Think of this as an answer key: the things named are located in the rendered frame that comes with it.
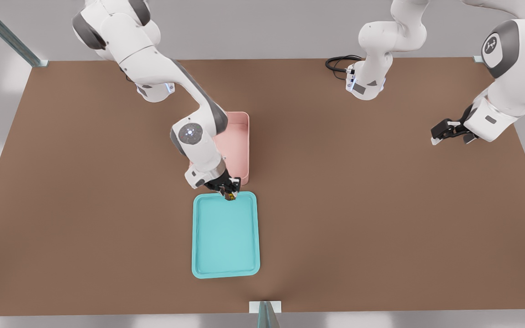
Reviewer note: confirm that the pale blue-green tray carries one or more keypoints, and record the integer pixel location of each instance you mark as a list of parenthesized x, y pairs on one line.
[(226, 237)]

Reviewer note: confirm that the small dark yellow button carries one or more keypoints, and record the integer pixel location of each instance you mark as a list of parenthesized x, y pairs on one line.
[(230, 197)]

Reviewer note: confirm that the pink rectangular box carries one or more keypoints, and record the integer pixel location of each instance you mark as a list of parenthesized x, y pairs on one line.
[(237, 146)]

